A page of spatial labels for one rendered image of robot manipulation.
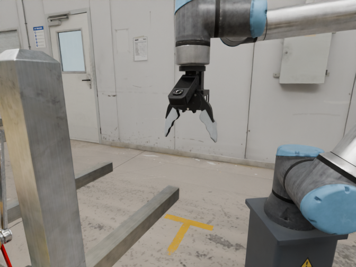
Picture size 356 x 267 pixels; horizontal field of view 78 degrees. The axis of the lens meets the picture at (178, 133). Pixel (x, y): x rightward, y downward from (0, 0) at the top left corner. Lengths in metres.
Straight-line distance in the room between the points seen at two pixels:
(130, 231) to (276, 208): 0.62
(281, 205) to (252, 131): 2.04
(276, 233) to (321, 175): 0.28
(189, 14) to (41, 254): 0.52
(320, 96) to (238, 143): 1.04
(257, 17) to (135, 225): 0.51
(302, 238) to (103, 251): 0.67
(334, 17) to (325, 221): 0.54
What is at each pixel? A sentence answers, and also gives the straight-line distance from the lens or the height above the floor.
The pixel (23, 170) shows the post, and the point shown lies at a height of 1.03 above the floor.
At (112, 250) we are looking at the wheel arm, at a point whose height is 0.86.
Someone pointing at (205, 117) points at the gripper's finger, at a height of 1.01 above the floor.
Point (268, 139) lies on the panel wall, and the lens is 2.89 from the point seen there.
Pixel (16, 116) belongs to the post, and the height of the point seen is 1.08.
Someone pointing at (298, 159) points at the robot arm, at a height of 0.85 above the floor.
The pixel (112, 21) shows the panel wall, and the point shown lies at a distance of 3.65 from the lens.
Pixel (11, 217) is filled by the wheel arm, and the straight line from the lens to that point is 0.57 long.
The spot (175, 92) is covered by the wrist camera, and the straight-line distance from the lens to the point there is 0.51.
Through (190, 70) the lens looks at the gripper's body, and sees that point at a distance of 0.57.
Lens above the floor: 1.11
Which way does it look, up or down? 14 degrees down
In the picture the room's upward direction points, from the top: straight up
